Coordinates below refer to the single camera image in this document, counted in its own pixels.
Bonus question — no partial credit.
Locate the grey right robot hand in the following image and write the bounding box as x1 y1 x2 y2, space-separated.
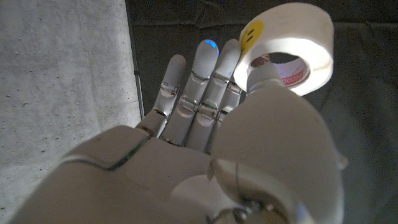
7 39 349 224

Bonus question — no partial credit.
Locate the yellow smiley sticker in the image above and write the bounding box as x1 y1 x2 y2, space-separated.
239 19 264 58

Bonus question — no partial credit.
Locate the white tape roll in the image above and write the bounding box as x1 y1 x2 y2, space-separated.
233 2 335 96

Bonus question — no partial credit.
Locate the black backdrop stand pole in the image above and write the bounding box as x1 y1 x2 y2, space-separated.
126 0 146 121

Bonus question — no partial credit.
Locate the black backdrop curtain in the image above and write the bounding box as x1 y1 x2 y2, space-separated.
124 0 398 224

